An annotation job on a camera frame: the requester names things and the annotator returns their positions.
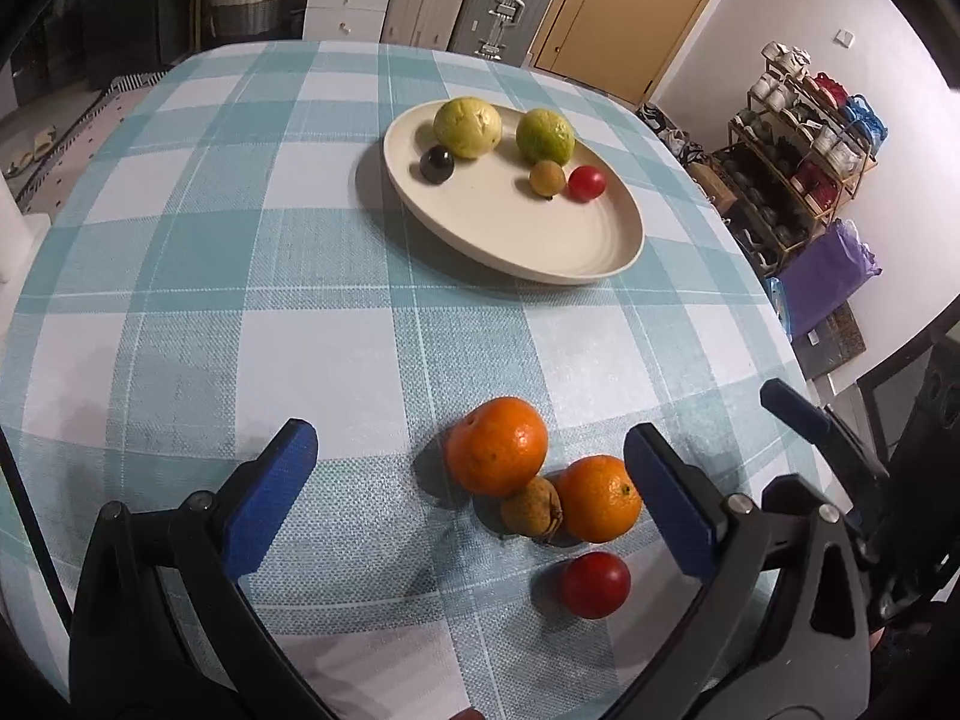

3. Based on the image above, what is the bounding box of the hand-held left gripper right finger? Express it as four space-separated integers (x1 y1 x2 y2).
611 423 872 720

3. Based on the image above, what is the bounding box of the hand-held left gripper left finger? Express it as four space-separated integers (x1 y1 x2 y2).
70 418 332 720

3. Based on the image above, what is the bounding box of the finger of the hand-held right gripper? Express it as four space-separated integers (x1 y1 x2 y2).
759 378 892 482
761 472 880 568

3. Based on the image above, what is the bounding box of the orange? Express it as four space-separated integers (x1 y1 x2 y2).
555 455 644 545
445 396 551 498

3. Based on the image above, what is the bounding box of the red tomato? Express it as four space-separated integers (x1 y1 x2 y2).
568 165 608 204
558 551 632 620

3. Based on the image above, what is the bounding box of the small yellow-brown fruit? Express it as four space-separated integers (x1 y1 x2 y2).
499 476 564 542
528 160 567 200

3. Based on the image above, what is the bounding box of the cream round plate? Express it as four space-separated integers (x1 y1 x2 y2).
382 99 646 287

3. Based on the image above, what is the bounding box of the green lime fruit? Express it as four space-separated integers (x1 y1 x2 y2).
515 109 577 166

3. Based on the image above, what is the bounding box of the dark plum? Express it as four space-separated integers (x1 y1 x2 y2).
418 146 456 185

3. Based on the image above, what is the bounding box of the yellow guava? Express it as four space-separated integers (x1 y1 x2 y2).
433 96 502 161

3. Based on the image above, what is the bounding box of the dark floor mat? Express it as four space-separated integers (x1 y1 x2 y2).
793 303 869 381

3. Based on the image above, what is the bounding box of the blue plastic bag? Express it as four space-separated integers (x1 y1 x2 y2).
764 276 797 347

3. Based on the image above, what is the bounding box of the purple bag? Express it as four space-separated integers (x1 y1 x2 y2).
779 218 884 340

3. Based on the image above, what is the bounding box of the teal checked tablecloth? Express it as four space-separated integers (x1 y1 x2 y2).
0 40 842 720

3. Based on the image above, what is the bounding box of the brown cardboard box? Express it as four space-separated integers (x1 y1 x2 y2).
685 160 741 216

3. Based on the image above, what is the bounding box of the shoe rack with shoes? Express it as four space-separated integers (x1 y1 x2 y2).
711 40 889 272

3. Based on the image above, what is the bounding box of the pile of shoes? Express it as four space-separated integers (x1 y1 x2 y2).
637 100 713 166

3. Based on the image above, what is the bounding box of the pair of beige slippers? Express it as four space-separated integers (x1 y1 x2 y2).
6 127 59 175

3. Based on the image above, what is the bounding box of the striped floor mat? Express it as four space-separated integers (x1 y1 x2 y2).
13 68 170 205

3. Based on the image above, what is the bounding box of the yellow wooden door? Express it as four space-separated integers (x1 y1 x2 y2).
532 0 745 104

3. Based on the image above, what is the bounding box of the silver suitcase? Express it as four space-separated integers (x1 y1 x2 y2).
448 0 568 62

